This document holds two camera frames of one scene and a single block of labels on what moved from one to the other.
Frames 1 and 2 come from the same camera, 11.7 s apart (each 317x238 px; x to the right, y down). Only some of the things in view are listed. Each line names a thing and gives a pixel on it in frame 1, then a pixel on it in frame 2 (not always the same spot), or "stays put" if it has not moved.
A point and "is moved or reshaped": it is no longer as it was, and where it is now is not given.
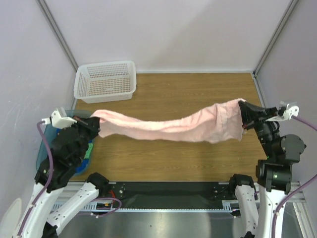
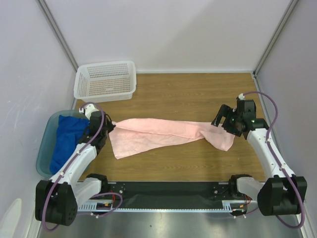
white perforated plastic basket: x=110 y=82 stays put
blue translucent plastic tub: x=42 y=151 stays put
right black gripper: x=259 y=121 to x=228 y=121
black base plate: x=170 y=195 stays put
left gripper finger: x=95 y=128 to x=110 y=128
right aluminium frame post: x=290 y=8 stays put
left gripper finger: x=87 y=120 to x=108 y=120
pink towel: x=214 y=123 is moved or reshaped
